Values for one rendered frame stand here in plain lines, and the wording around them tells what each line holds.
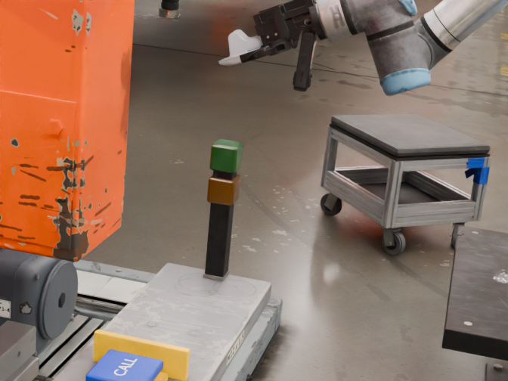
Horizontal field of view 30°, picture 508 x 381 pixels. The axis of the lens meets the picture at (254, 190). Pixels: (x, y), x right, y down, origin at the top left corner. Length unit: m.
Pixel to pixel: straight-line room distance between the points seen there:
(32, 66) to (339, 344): 1.28
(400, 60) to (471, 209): 1.31
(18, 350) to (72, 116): 0.35
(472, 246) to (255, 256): 0.79
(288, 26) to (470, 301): 0.63
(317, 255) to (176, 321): 1.54
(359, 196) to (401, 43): 1.25
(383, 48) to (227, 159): 0.49
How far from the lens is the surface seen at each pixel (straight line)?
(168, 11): 1.94
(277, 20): 1.77
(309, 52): 1.78
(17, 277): 1.57
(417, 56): 1.76
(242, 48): 1.80
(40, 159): 1.25
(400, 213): 2.83
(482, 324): 1.79
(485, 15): 1.86
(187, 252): 2.73
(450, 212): 2.95
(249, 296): 1.39
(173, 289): 1.39
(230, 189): 1.38
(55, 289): 1.62
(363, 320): 2.44
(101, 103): 1.27
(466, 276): 2.00
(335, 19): 1.74
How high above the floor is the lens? 1.02
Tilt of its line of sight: 18 degrees down
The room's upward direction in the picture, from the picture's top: 6 degrees clockwise
